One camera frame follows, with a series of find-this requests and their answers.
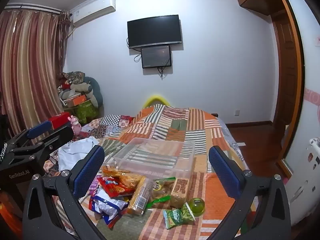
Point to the small black monitor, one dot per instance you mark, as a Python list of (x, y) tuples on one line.
[(156, 57)]

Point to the striped brown curtain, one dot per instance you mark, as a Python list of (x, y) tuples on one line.
[(27, 67)]

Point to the white plastic bag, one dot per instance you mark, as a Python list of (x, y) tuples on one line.
[(75, 150)]

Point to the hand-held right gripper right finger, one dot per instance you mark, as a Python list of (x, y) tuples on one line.
[(225, 172)]

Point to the long yellow biscuit packet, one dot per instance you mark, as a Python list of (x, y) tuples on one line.
[(138, 197)]

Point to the yellow hoop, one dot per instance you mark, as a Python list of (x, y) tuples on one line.
[(156, 98)]

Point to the white paper slip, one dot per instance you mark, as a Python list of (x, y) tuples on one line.
[(240, 144)]

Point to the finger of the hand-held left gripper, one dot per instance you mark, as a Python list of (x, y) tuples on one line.
[(57, 140), (37, 130)]

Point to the brown cracker packet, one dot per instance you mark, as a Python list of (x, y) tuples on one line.
[(179, 192)]

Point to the grey plush toy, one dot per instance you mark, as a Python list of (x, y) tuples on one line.
[(93, 90)]

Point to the orange cardboard box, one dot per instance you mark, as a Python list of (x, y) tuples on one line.
[(76, 100)]

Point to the black wall television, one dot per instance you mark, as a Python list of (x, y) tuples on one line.
[(154, 31)]

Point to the white air conditioner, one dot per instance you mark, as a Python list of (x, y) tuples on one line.
[(92, 10)]

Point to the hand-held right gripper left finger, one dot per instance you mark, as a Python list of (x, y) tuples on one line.
[(87, 172)]

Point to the white wall socket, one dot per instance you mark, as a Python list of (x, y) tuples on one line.
[(237, 112)]

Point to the orange snack packet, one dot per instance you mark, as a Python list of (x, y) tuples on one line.
[(127, 178)]

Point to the green pea packet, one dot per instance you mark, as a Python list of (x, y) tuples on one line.
[(176, 217)]

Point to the clear plastic container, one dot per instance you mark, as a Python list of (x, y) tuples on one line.
[(155, 157)]

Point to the checkered patchwork quilt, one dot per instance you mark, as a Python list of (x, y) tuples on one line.
[(110, 126)]

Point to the red box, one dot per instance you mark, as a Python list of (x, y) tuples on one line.
[(58, 120)]

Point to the brown wooden door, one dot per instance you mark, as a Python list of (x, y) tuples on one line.
[(286, 67)]

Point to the blue white snack packet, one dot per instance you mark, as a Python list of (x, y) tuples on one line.
[(107, 205)]

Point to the green jelly cup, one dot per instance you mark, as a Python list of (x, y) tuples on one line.
[(197, 206)]

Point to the patterned cushion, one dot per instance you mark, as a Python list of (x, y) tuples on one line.
[(73, 77)]

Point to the white curtain rail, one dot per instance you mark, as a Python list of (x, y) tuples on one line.
[(32, 7)]

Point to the pink toy figure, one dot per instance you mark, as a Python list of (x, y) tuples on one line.
[(75, 125)]

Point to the red cartoon snack packet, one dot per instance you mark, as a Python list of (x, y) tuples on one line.
[(112, 187)]

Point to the wooden door frame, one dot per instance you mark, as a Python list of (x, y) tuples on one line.
[(298, 80)]

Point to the orange striped patchwork blanket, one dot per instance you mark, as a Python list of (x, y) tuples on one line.
[(180, 127)]

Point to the green cardboard box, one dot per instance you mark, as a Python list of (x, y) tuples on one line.
[(86, 111)]

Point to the white cabinet door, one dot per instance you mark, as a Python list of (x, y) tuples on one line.
[(310, 62)]

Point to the purple snack packet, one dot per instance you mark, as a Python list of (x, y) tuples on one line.
[(94, 187)]

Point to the clear green-edged snack packet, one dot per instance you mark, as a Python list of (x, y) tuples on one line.
[(160, 192)]

